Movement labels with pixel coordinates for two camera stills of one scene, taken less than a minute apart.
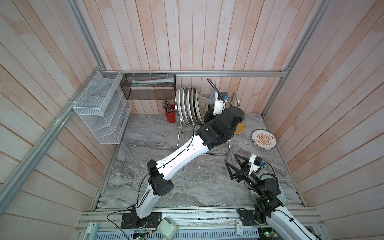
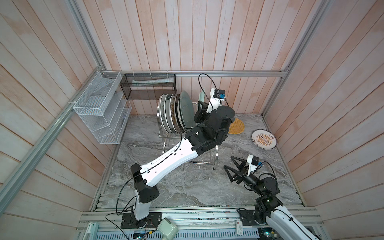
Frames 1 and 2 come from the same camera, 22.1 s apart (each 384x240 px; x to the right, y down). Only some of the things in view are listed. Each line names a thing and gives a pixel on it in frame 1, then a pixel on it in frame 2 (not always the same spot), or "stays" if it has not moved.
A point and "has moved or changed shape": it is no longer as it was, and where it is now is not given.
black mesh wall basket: [149, 86] stays
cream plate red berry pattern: [201, 104] has moved or changed shape
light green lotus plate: [281, 196] to [201, 96]
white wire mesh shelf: [103, 106] stays
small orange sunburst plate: [264, 139] stays
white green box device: [167, 230] stays
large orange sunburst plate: [190, 106] to [172, 115]
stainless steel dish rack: [190, 111] to [169, 140]
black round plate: [194, 104] to [178, 125]
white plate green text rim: [184, 100] to [167, 114]
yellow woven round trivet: [240, 128] stays
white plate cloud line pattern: [179, 105] to [164, 112]
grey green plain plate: [212, 94] to [187, 109]
